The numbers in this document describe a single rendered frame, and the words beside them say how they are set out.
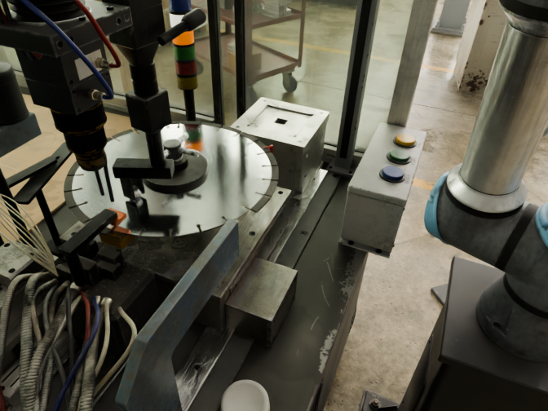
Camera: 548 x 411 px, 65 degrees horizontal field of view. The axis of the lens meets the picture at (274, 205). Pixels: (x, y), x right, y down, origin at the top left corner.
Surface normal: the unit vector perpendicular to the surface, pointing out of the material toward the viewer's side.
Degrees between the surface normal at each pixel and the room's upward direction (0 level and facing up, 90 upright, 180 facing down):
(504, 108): 99
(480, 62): 90
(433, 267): 0
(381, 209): 90
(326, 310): 0
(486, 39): 90
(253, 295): 0
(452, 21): 90
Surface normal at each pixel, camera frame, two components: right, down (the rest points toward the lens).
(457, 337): 0.03, -0.78
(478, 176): -0.81, 0.46
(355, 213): -0.39, 0.57
